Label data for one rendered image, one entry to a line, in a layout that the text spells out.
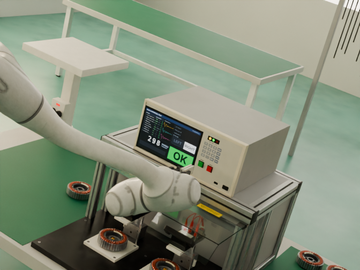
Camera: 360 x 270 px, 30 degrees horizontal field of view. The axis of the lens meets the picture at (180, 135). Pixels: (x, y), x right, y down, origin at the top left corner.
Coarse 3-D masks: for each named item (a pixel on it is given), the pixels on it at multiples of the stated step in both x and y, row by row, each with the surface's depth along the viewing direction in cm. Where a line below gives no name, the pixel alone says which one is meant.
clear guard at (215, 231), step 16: (192, 208) 232; (160, 224) 222; (176, 224) 221; (192, 224) 222; (208, 224) 225; (224, 224) 227; (240, 224) 230; (176, 240) 218; (208, 240) 216; (224, 240) 218; (192, 256) 214; (208, 256) 213
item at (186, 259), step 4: (176, 256) 252; (180, 256) 251; (184, 256) 250; (188, 256) 249; (172, 260) 254; (176, 260) 253; (180, 260) 252; (184, 260) 251; (188, 260) 250; (196, 260) 253; (180, 264) 252; (184, 264) 251; (188, 264) 250; (188, 268) 250
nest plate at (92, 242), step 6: (90, 240) 251; (96, 240) 252; (90, 246) 248; (96, 246) 248; (126, 246) 253; (132, 246) 254; (138, 246) 255; (102, 252) 245; (108, 252) 246; (114, 252) 247; (120, 252) 248; (126, 252) 249; (108, 258) 244; (114, 258) 244; (120, 258) 246
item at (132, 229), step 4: (124, 224) 263; (128, 224) 262; (132, 224) 261; (136, 224) 261; (144, 224) 263; (124, 228) 263; (128, 228) 262; (132, 228) 261; (136, 228) 260; (144, 228) 262; (124, 232) 264; (128, 232) 263; (132, 232) 262; (136, 232) 260; (140, 232) 260; (144, 232) 263; (132, 236) 262; (136, 236) 261; (140, 236) 262; (144, 236) 265
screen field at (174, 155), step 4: (172, 148) 245; (168, 152) 246; (172, 152) 245; (176, 152) 244; (180, 152) 243; (168, 156) 246; (172, 156) 245; (176, 156) 244; (180, 156) 243; (184, 156) 242; (188, 156) 242; (172, 160) 246; (176, 160) 245; (180, 160) 244; (184, 160) 243; (188, 160) 242; (192, 160) 241; (180, 164) 244; (184, 164) 243; (188, 164) 242
